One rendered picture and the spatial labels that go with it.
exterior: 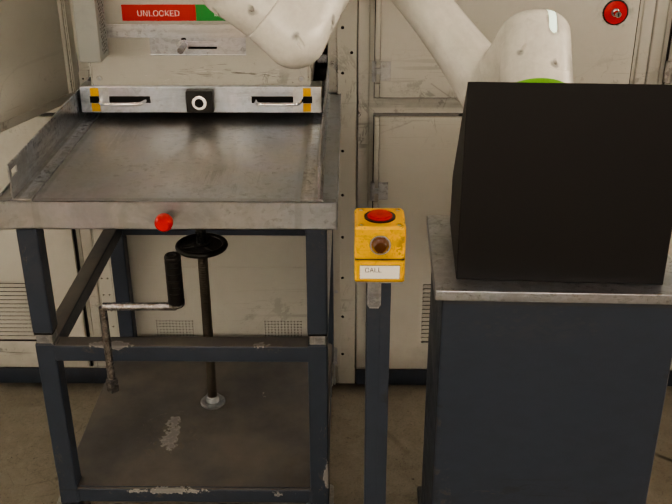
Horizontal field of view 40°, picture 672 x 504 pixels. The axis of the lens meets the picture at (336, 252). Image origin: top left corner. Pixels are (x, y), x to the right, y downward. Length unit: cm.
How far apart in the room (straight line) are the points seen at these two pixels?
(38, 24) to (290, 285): 91
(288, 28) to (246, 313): 120
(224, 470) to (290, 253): 65
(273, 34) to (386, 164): 89
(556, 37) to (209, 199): 68
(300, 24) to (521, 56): 41
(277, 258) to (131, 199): 83
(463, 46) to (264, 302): 101
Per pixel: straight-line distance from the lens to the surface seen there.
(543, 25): 174
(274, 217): 170
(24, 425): 267
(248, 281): 253
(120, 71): 217
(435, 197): 241
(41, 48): 234
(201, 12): 210
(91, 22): 204
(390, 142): 235
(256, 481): 209
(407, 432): 251
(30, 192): 181
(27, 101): 231
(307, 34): 155
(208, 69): 213
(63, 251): 257
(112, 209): 175
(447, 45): 188
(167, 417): 230
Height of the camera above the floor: 150
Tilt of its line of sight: 26 degrees down
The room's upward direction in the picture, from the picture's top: straight up
